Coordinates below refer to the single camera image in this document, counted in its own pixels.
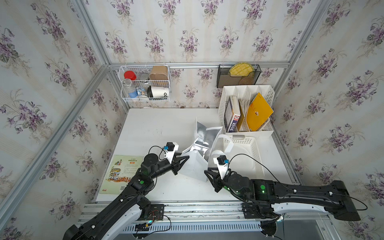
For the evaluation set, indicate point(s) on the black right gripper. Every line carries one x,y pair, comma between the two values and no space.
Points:
216,178

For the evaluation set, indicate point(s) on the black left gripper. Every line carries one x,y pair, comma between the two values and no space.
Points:
175,165

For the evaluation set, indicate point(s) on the white insulated delivery bag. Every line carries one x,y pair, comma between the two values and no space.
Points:
204,149

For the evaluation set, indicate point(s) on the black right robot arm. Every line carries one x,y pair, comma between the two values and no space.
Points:
266,199

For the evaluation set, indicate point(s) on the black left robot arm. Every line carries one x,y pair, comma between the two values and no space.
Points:
128,206

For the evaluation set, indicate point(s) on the white perforated plastic tray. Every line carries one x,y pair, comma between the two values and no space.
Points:
247,160

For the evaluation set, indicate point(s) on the green printed booklet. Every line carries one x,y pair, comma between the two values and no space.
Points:
119,173

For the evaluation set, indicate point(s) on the purple white book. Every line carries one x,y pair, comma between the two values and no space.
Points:
232,115

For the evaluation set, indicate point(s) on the white black cylinder can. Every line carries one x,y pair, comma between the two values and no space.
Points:
158,92

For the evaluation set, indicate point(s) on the white plastic file organizer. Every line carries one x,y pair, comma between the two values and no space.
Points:
266,130

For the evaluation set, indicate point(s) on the yellow folder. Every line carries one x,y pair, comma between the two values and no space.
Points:
258,113

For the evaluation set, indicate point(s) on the clear plastic bottle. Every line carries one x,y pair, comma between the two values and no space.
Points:
130,89

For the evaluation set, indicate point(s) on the beige papers in organizer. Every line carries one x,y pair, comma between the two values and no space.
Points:
244,102

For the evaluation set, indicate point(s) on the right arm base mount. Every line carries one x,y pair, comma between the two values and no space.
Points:
259,211

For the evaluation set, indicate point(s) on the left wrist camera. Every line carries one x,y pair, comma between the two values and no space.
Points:
170,150

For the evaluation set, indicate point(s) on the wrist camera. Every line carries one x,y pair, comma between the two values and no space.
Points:
222,163
170,150

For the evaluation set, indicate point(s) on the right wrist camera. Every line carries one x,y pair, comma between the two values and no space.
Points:
222,163

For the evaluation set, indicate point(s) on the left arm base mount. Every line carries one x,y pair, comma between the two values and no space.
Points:
150,211

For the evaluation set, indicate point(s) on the aluminium rail frame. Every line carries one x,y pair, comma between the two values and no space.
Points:
231,211

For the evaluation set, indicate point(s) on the white wire wall basket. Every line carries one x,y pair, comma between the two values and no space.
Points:
143,82

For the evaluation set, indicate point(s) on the black mesh wall holder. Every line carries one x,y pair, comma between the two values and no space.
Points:
225,79

